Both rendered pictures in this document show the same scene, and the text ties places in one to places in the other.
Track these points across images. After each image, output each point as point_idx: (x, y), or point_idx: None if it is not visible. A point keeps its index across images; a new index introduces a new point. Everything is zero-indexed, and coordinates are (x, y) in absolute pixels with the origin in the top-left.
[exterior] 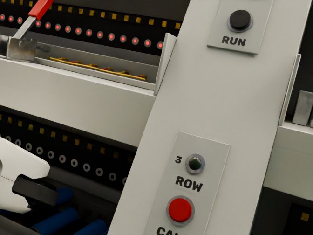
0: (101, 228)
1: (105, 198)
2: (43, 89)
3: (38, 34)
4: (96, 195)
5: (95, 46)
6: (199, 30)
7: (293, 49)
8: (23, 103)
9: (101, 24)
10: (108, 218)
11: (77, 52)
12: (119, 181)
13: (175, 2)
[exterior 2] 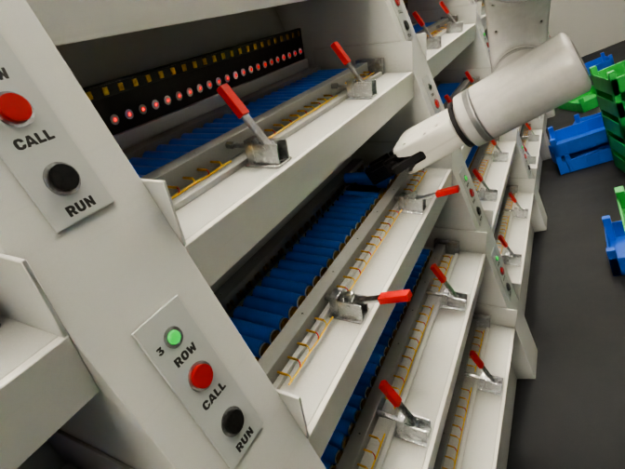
0: None
1: (340, 168)
2: (394, 97)
3: (219, 96)
4: (338, 171)
5: (262, 79)
6: (402, 34)
7: (414, 31)
8: (391, 113)
9: (255, 56)
10: (355, 171)
11: (342, 77)
12: None
13: (242, 13)
